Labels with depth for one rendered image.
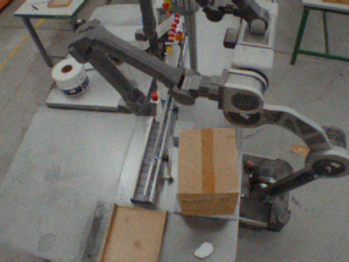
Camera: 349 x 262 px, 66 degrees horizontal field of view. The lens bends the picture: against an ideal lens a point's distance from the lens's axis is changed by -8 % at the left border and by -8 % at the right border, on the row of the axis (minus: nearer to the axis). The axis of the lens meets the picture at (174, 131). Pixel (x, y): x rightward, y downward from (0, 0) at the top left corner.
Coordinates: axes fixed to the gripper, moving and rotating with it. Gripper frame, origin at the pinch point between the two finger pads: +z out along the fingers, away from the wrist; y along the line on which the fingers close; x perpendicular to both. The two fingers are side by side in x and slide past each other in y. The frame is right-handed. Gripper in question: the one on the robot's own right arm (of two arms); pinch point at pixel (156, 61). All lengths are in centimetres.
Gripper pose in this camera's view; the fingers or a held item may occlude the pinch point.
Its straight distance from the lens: 174.7
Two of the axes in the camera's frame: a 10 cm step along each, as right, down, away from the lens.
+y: -1.8, 8.1, -5.6
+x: 9.8, 0.9, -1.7
